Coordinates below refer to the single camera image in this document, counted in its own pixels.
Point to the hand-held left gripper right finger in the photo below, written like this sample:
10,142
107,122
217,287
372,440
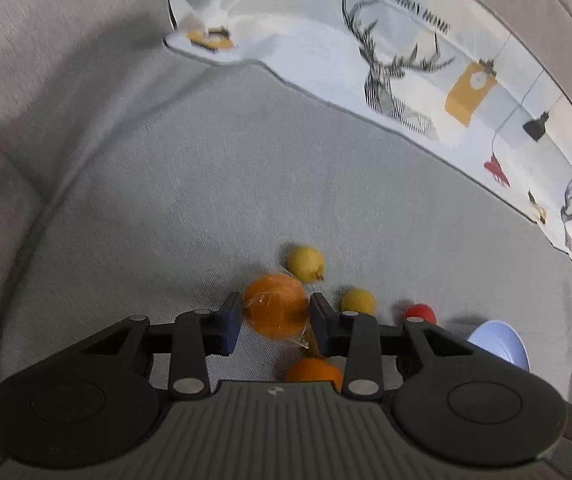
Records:
320,327

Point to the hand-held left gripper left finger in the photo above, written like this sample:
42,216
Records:
232,327

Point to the deer print blanket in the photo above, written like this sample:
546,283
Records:
390,45

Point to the bare orange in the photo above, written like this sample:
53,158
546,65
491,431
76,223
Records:
313,371

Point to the grey bed sheet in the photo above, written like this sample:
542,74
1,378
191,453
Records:
166,170

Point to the light blue plate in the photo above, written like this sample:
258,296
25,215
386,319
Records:
503,341

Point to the small yellow round fruit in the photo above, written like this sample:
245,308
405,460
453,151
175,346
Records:
358,300

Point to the yellow lemon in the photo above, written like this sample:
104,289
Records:
305,262

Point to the small red fruit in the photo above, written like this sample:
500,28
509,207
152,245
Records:
420,311

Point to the plastic-wrapped orange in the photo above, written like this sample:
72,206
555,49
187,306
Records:
276,305

